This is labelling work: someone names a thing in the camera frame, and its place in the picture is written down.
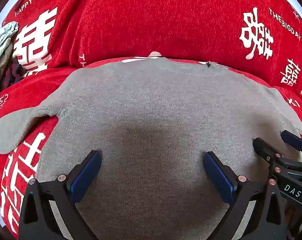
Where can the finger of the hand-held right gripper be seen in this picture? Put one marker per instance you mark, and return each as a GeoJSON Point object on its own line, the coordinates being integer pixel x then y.
{"type": "Point", "coordinates": [294, 140]}
{"type": "Point", "coordinates": [266, 150]}

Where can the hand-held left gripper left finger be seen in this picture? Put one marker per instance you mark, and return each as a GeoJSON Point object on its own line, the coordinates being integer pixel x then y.
{"type": "Point", "coordinates": [87, 173]}

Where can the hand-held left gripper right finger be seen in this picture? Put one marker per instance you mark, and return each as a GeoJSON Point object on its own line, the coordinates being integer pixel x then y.
{"type": "Point", "coordinates": [219, 177]}

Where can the grey knit sweater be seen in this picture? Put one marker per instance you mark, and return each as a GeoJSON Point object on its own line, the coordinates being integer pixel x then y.
{"type": "Point", "coordinates": [151, 100]}

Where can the dark plaid cloth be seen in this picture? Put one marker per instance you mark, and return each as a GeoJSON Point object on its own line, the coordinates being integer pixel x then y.
{"type": "Point", "coordinates": [12, 74]}

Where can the brown cloth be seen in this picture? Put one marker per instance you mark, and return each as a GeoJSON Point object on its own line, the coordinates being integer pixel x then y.
{"type": "Point", "coordinates": [5, 58]}

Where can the light grey quilted garment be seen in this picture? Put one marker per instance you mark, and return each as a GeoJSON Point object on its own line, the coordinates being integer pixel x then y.
{"type": "Point", "coordinates": [3, 40]}

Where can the red printed sofa cover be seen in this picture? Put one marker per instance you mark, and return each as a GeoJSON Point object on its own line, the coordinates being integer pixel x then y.
{"type": "Point", "coordinates": [151, 17]}

